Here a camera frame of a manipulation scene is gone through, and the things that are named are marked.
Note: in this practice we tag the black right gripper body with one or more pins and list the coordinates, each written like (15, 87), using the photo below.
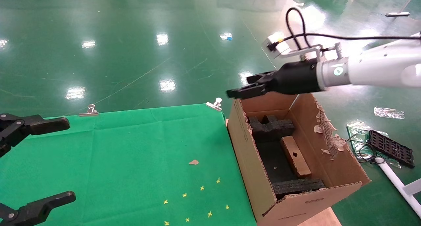
(296, 78)

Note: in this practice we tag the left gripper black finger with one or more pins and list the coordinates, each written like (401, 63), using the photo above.
(42, 124)
(39, 206)

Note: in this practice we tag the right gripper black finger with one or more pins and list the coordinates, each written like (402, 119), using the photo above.
(246, 91)
(261, 78)

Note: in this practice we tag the small brown cardboard box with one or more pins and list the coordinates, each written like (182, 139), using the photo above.
(296, 157)

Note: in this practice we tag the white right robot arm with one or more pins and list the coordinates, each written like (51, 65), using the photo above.
(378, 68)

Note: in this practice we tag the tan cardboard chip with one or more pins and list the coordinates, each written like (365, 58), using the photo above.
(194, 162)

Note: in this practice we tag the large open cardboard carton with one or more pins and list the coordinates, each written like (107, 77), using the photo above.
(296, 209)

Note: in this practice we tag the brown cardboard platform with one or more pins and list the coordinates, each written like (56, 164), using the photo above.
(317, 219)

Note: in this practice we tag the silver metal binder clip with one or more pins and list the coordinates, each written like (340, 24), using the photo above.
(88, 111)
(215, 104)

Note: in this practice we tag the black notched foam block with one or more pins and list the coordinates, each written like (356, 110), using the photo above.
(271, 127)

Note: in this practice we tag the black flat foam sheet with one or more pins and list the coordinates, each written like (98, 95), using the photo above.
(273, 160)

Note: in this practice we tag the clear plastic bag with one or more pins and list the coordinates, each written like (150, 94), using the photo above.
(357, 129)

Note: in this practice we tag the large green table cloth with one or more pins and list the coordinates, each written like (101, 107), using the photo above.
(131, 153)

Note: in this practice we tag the crumpled clear plastic wrapper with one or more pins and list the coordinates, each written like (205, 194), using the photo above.
(388, 112)

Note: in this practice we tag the black perforated plastic tray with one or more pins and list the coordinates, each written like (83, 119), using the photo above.
(390, 148)

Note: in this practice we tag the silver camera mounting bracket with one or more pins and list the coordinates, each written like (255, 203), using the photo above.
(312, 49)

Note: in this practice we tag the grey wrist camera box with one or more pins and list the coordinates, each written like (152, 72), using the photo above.
(278, 45)

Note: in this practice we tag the white pipe frame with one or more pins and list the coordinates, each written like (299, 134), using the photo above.
(399, 185)

